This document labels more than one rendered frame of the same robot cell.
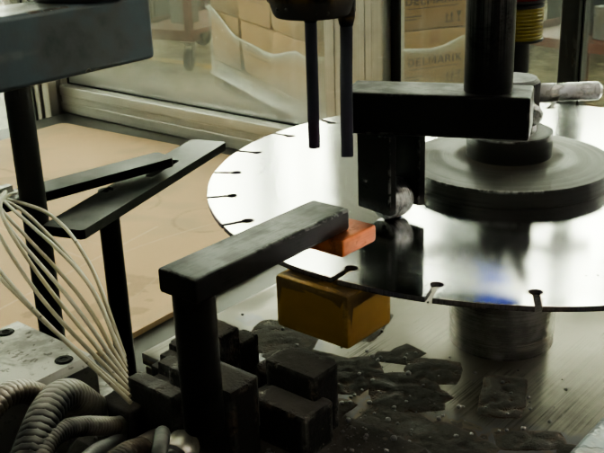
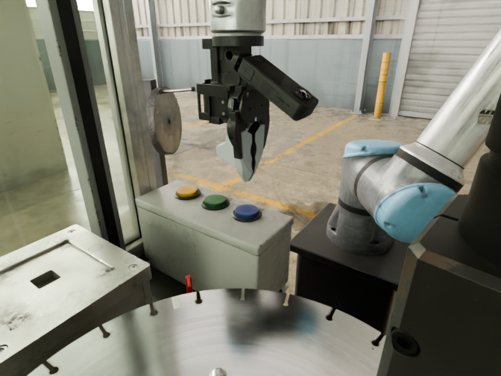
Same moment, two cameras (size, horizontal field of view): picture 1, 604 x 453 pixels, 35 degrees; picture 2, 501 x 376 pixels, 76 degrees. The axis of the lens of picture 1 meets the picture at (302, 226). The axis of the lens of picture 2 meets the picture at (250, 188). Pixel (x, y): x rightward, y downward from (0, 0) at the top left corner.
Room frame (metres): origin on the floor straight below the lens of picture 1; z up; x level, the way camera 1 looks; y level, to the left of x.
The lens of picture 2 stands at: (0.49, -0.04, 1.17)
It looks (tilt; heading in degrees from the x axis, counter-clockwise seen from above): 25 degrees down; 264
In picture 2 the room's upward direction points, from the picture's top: straight up
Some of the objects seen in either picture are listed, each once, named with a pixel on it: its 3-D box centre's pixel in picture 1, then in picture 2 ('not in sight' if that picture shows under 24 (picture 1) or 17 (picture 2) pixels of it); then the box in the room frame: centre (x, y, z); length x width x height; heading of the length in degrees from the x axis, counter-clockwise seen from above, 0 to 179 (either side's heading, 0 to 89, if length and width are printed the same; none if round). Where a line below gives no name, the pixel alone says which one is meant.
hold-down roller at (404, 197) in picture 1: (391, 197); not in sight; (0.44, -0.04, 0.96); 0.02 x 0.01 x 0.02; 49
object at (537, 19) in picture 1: (516, 21); not in sight; (0.79, -0.18, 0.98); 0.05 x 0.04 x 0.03; 49
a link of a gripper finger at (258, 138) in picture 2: not in sight; (244, 149); (0.45, -0.54, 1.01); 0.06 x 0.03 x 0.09; 139
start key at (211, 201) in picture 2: not in sight; (215, 204); (0.50, -0.56, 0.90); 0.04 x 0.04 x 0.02
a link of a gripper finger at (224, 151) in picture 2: not in sight; (232, 154); (0.47, -0.51, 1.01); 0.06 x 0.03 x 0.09; 139
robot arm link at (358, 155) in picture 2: not in sight; (371, 171); (0.17, -0.64, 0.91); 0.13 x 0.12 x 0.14; 89
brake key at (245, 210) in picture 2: not in sight; (247, 214); (0.45, -0.51, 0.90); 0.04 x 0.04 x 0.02
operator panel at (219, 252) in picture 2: not in sight; (212, 242); (0.51, -0.55, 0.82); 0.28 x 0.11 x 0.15; 139
